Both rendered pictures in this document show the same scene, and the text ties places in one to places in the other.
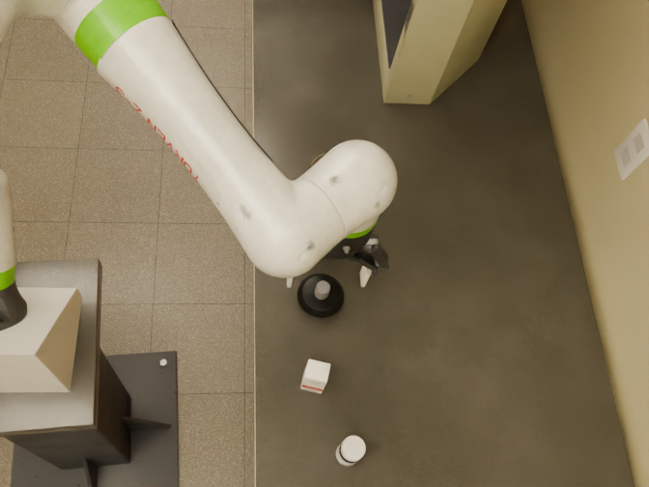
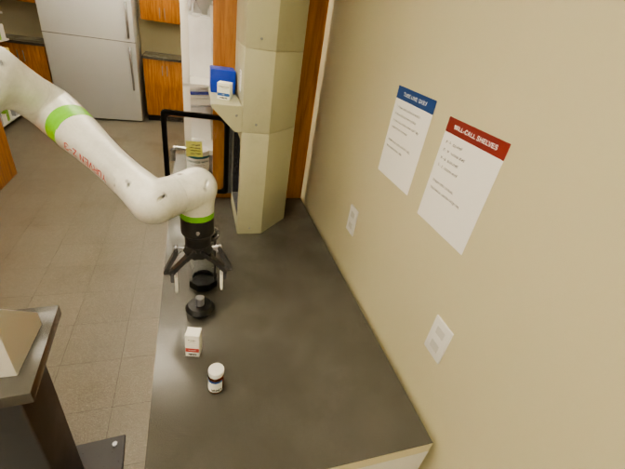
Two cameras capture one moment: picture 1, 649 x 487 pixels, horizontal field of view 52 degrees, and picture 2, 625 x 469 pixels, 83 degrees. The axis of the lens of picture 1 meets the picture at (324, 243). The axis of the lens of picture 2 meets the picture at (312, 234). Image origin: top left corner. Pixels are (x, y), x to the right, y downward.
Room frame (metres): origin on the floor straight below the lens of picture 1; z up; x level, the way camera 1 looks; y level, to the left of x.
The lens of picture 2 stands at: (-0.39, -0.29, 1.83)
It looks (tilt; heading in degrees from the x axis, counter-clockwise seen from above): 31 degrees down; 356
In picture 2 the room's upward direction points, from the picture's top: 10 degrees clockwise
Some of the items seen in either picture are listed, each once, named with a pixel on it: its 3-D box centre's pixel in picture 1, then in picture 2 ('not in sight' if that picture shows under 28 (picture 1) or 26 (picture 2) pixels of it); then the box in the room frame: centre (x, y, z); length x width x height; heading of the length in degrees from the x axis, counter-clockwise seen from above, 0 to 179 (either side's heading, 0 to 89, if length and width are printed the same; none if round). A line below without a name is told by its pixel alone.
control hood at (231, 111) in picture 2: not in sight; (223, 108); (1.14, 0.06, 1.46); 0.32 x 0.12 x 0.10; 17
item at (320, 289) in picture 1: (321, 293); (199, 304); (0.49, -0.02, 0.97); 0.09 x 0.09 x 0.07
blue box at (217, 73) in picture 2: not in sight; (222, 79); (1.23, 0.09, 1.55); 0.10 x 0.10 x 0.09; 17
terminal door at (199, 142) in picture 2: not in sight; (196, 154); (1.27, 0.22, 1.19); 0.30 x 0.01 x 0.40; 100
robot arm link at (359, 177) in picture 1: (351, 188); (193, 193); (0.48, -0.01, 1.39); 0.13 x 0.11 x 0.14; 147
